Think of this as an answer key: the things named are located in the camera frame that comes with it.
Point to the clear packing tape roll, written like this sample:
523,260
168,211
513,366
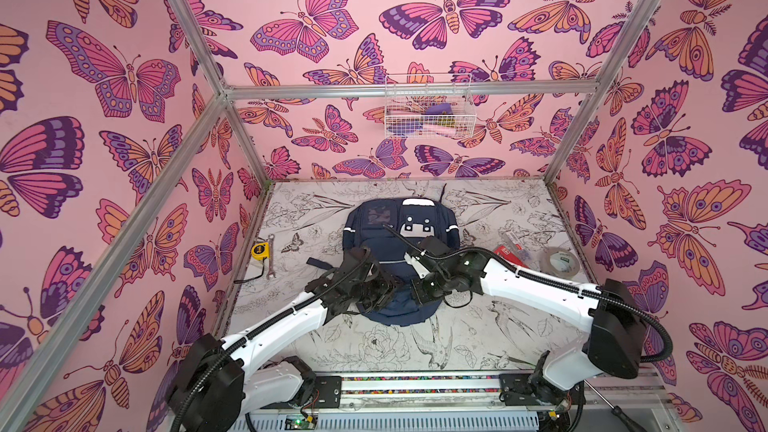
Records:
559,262

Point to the white wire basket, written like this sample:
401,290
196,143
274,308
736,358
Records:
424,109

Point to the navy blue student backpack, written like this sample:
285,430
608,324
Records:
381,232

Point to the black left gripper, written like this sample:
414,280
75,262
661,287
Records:
385,288

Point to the black handled screwdriver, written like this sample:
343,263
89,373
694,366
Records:
630,424

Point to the clear plastic stationery case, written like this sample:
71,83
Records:
518,248

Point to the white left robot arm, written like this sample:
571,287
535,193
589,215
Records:
222,380

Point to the red paper pack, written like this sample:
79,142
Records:
509,255

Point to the yellow tape measure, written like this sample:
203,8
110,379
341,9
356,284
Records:
260,251

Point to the green circuit board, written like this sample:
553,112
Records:
300,422

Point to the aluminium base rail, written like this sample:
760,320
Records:
464,401

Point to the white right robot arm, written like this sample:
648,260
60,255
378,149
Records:
615,335

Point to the silver wrench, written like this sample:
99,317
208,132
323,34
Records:
269,261

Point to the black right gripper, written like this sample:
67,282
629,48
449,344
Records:
429,282

